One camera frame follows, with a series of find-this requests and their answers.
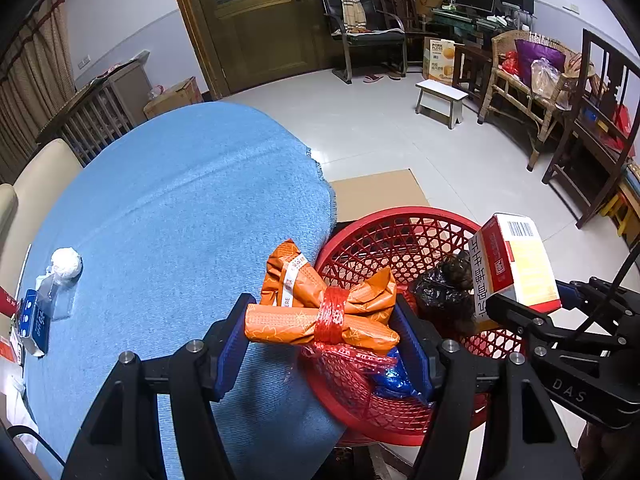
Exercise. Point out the large clear plastic bag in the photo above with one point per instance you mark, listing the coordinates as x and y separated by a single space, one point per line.
547 82

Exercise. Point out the wooden baby crib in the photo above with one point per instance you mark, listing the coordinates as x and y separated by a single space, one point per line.
90 120

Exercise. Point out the blue carton box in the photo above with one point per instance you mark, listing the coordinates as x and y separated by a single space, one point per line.
34 322

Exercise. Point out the small white stool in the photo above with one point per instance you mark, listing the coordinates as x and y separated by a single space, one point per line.
442 95

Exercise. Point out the white medicine box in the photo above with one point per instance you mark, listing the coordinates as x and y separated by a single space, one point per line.
520 260

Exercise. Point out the black plastic bag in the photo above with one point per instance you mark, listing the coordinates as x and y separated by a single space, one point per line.
440 290

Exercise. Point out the cream leather sofa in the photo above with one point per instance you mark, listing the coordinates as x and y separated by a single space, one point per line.
35 185

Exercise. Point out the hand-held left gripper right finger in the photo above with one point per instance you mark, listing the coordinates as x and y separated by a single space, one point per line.
415 355

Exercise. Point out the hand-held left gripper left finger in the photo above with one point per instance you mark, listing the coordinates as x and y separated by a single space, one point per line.
230 350

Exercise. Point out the white paper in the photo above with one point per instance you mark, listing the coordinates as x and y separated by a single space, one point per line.
66 262

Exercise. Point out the yellow plastic stool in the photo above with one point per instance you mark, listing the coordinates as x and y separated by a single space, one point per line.
622 205

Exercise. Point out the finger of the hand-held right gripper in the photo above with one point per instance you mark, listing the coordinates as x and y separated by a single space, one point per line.
567 294
515 315

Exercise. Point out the white wall socket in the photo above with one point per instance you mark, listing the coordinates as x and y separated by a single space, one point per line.
83 61
573 7

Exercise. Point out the beige cabinet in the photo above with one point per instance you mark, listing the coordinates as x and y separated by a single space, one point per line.
132 85

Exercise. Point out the red plastic basket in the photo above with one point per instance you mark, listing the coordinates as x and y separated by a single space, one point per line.
415 240

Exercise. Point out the brown cardboard box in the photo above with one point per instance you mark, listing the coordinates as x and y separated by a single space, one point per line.
172 100

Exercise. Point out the blue tablecloth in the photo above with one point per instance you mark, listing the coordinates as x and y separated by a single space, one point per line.
175 210

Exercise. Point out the wicker armchair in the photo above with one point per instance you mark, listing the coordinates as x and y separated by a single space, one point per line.
510 95

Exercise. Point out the purple cushion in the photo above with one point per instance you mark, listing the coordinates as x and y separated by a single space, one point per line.
537 55

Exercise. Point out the black metal-frame chair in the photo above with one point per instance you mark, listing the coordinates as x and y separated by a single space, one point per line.
365 45

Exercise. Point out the wooden double door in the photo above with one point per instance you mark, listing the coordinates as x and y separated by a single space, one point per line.
270 25

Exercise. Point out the red packet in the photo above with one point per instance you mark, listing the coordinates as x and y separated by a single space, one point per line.
7 302

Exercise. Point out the glass computer desk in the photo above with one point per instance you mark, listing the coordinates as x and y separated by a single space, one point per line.
465 22

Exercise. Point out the white cloth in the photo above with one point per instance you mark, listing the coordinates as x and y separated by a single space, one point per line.
25 420

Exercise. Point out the tall dark wooden chair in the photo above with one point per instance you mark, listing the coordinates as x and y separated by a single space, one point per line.
595 160

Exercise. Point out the flat cardboard sheet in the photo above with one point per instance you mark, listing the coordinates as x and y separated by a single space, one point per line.
380 192

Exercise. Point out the pair of slippers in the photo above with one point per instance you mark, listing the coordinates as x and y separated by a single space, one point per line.
382 78

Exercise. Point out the red plastic bag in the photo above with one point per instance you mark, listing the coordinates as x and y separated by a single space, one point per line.
510 64

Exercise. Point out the brown curtain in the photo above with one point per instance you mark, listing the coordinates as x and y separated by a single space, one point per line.
30 85

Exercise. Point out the small dark wooden chair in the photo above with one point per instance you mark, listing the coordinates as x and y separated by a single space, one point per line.
400 10

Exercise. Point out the dark wooden side table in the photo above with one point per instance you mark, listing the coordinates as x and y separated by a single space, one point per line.
472 70

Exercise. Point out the plaid scarf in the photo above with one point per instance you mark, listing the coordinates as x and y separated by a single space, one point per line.
352 7

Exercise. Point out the orange package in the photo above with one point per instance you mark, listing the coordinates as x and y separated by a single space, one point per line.
300 295

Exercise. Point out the blue plastic bag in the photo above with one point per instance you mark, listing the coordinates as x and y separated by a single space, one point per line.
395 377

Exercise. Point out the small black monitor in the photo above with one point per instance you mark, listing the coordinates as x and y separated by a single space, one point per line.
517 0

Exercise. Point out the yellow printed carton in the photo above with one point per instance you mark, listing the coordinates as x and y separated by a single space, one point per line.
440 60

